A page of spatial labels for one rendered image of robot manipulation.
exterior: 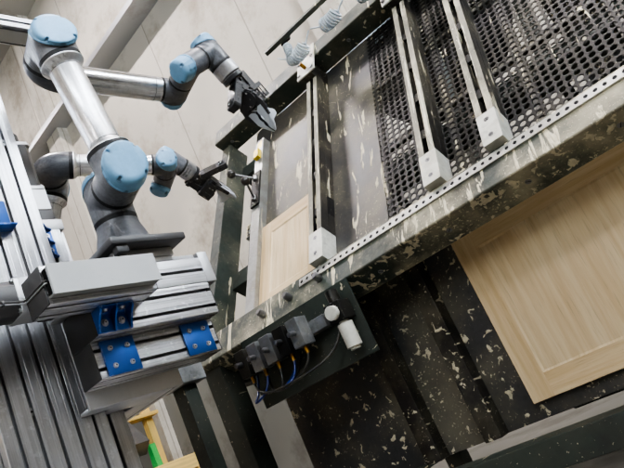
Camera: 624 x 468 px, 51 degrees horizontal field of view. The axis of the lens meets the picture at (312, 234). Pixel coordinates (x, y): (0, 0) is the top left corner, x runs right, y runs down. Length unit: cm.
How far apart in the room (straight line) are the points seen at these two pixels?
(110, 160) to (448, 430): 132
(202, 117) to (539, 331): 485
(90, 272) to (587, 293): 131
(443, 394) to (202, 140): 462
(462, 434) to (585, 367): 46
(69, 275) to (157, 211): 555
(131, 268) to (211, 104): 487
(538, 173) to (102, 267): 109
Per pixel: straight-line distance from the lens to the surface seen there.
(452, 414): 221
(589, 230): 197
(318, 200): 229
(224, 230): 284
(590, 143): 177
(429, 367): 221
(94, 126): 177
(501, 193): 182
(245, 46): 606
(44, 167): 242
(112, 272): 151
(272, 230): 254
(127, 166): 169
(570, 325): 200
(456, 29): 231
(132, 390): 172
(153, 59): 710
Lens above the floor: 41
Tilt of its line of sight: 16 degrees up
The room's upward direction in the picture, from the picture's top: 25 degrees counter-clockwise
